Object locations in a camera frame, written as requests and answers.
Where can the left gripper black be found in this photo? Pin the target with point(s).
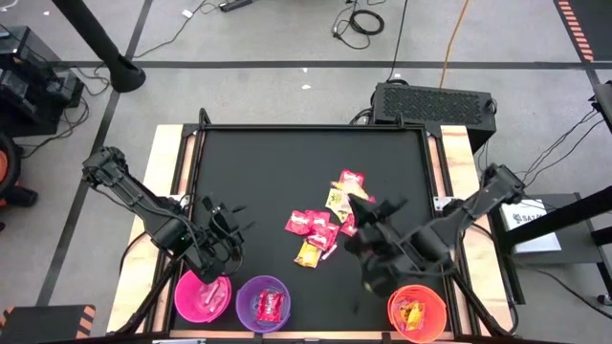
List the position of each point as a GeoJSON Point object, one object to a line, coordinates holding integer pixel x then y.
{"type": "Point", "coordinates": [222, 227]}

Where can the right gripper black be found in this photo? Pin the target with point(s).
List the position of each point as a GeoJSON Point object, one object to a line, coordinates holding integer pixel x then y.
{"type": "Point", "coordinates": [382, 243]}

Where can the yellow Sour Patch candy pack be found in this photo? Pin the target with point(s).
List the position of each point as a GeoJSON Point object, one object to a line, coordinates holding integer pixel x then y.
{"type": "Point", "coordinates": [337, 203]}
{"type": "Point", "coordinates": [359, 191]}
{"type": "Point", "coordinates": [413, 311]}
{"type": "Point", "coordinates": [406, 325]}
{"type": "Point", "coordinates": [307, 254]}

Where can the red Skittles candy pack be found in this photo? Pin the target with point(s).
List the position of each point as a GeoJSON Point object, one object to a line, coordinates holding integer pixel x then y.
{"type": "Point", "coordinates": [324, 237]}
{"type": "Point", "coordinates": [319, 219]}
{"type": "Point", "coordinates": [270, 306]}
{"type": "Point", "coordinates": [351, 178]}
{"type": "Point", "coordinates": [299, 222]}
{"type": "Point", "coordinates": [349, 225]}

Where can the Smarties candy roll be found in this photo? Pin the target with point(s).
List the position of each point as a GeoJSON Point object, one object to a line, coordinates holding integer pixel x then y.
{"type": "Point", "coordinates": [330, 251]}
{"type": "Point", "coordinates": [209, 295]}
{"type": "Point", "coordinates": [218, 302]}

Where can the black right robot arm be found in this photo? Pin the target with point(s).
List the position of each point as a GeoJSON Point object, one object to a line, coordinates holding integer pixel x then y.
{"type": "Point", "coordinates": [459, 220]}

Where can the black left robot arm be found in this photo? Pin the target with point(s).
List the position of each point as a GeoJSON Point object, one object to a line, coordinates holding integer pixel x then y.
{"type": "Point", "coordinates": [138, 200]}

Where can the yellow tag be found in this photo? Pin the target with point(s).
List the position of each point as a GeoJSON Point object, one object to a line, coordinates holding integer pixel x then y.
{"type": "Point", "coordinates": [368, 285]}

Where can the purple plastic bucket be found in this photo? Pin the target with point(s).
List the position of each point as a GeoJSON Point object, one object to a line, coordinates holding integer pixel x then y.
{"type": "Point", "coordinates": [248, 310]}

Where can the pink plastic bucket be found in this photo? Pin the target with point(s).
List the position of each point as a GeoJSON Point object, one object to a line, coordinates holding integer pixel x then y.
{"type": "Point", "coordinates": [191, 306]}

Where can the orange plastic bucket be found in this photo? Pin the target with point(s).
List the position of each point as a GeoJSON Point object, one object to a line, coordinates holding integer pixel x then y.
{"type": "Point", "coordinates": [432, 306]}

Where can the light wooden board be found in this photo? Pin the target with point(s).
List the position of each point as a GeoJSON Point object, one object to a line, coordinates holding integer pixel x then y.
{"type": "Point", "coordinates": [138, 258]}
{"type": "Point", "coordinates": [478, 267]}

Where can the black computer tower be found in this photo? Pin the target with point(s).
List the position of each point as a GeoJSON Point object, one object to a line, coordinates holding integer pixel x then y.
{"type": "Point", "coordinates": [432, 107]}

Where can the black support strut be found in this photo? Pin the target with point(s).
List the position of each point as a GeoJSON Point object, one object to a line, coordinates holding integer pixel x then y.
{"type": "Point", "coordinates": [473, 296]}
{"type": "Point", "coordinates": [149, 296]}

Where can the white printed sheet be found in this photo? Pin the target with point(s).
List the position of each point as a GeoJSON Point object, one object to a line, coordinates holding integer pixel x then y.
{"type": "Point", "coordinates": [535, 239]}

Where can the black metal stand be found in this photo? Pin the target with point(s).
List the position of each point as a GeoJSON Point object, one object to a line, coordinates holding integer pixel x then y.
{"type": "Point", "coordinates": [564, 217]}

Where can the black power strip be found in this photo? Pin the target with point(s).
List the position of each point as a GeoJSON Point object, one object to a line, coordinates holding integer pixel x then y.
{"type": "Point", "coordinates": [234, 5]}

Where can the black mat striped corners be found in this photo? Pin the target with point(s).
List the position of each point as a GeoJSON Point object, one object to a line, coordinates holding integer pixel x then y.
{"type": "Point", "coordinates": [43, 325]}

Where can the black pole with round base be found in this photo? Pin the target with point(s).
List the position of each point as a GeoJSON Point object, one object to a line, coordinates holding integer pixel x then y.
{"type": "Point", "coordinates": [95, 40]}

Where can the orange black floor machine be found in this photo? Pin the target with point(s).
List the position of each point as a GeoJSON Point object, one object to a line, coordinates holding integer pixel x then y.
{"type": "Point", "coordinates": [7, 167]}

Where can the black monitor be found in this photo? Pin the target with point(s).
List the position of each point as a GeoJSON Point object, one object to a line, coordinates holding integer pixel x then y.
{"type": "Point", "coordinates": [605, 102]}

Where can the black equipment box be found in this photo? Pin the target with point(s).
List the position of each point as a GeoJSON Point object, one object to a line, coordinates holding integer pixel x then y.
{"type": "Point", "coordinates": [28, 86]}

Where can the black mat striped edge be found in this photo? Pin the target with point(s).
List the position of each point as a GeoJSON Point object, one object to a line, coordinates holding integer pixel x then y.
{"type": "Point", "coordinates": [597, 24]}

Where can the black table frame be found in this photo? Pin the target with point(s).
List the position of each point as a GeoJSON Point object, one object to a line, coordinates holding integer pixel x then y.
{"type": "Point", "coordinates": [311, 127]}

